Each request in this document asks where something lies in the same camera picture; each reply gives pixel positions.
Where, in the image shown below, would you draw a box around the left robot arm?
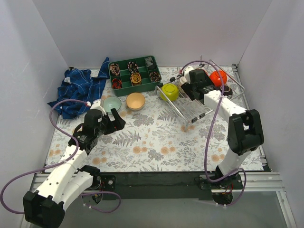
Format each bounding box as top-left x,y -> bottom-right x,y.
23,108 -> 125,228

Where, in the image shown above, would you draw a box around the black brown bowl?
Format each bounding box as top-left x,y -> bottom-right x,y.
220,85 -> 233,99

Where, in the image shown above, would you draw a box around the purple cable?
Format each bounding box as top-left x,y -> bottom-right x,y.
180,60 -> 247,207
0,99 -> 122,213

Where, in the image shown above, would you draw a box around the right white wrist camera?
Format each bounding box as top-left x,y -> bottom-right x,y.
180,66 -> 194,84

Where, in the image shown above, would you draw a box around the metal dish rack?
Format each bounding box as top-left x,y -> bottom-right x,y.
155,56 -> 246,126

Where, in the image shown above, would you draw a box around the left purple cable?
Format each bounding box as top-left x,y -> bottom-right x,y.
0,99 -> 122,213

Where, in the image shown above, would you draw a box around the brown patterned white bowl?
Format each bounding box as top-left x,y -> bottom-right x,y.
177,82 -> 186,95

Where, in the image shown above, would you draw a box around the hair ties top middle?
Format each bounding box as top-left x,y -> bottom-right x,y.
127,61 -> 139,73

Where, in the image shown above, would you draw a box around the pale green ribbed bowl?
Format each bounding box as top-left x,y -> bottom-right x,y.
102,96 -> 122,113

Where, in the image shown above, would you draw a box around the beige bowl with drawing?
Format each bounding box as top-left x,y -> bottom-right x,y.
126,93 -> 145,111

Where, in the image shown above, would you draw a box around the orange bowl rear right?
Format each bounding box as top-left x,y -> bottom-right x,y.
209,70 -> 228,87

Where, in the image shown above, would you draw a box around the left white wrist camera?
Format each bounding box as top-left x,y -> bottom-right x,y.
90,99 -> 103,111

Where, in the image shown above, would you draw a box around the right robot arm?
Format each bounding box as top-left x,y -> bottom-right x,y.
181,69 -> 264,189

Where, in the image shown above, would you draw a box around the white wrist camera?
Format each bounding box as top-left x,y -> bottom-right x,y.
90,99 -> 103,111
180,66 -> 194,84

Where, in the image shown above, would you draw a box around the red black ties bottom left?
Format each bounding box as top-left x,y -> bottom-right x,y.
112,78 -> 122,89

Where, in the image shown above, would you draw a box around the brown ties bottom right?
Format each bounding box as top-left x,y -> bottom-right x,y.
149,71 -> 161,82

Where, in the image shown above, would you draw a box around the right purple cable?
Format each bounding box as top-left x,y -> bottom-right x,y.
180,60 -> 247,207

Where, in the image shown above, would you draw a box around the hair ties top left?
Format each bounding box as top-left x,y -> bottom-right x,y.
109,62 -> 121,75

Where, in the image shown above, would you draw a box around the yellow ties bottom middle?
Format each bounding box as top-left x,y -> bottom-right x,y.
130,72 -> 142,86

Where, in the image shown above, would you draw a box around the floral table mat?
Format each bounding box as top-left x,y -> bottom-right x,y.
44,66 -> 265,172

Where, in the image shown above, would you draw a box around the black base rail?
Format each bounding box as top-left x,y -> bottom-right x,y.
97,171 -> 243,204

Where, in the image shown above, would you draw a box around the hair ties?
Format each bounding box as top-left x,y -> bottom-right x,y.
127,61 -> 139,73
109,62 -> 121,75

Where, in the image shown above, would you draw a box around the lime green bowl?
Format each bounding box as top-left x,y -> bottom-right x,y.
161,83 -> 179,101

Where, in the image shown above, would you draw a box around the green compartment tray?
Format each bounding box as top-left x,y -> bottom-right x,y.
108,56 -> 162,96

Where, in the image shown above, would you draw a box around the blue plaid cloth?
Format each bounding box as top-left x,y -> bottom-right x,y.
48,57 -> 110,119

